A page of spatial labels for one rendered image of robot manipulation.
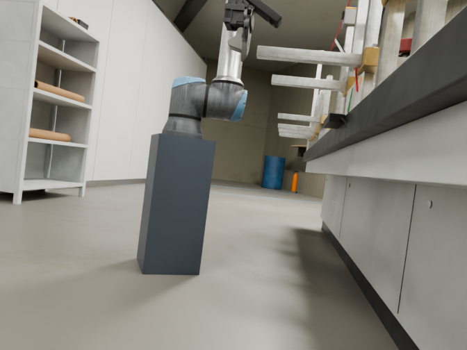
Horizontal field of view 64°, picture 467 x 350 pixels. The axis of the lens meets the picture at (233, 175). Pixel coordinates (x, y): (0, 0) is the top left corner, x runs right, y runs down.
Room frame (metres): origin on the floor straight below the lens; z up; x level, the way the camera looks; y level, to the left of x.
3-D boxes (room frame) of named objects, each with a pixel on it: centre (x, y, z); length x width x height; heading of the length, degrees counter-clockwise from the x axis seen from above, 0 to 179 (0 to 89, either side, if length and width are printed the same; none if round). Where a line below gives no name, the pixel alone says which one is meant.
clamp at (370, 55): (1.08, -0.35, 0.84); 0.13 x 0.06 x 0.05; 172
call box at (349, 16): (1.61, -0.42, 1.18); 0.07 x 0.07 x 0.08; 82
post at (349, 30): (1.61, -0.42, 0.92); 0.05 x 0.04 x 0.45; 172
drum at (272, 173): (9.60, -1.01, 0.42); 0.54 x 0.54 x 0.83
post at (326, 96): (2.34, -0.52, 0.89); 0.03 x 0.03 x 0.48; 82
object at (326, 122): (1.18, -0.30, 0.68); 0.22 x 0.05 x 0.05; 172
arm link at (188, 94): (1.72, 0.25, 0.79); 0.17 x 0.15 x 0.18; 95
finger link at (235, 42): (1.10, 0.04, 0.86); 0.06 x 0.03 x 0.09; 82
